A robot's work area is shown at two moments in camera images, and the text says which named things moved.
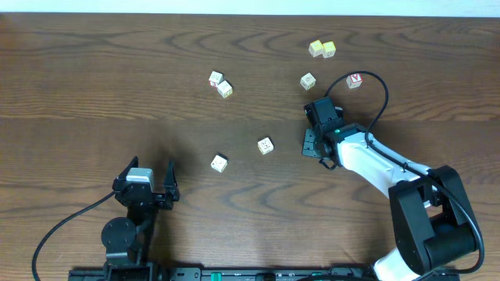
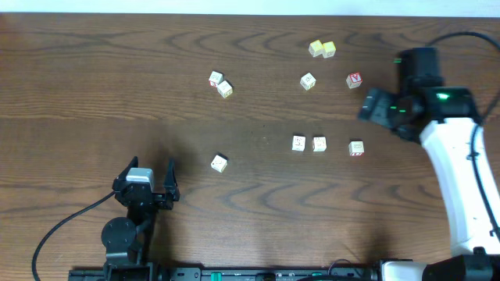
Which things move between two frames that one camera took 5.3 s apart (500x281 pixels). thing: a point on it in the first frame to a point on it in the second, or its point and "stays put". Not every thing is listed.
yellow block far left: [316, 48] stays put
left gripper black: [146, 197] stays put
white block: [265, 145] to [298, 143]
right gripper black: [308, 148] to [379, 115]
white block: [219, 163] stays put
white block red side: [216, 77] stays put
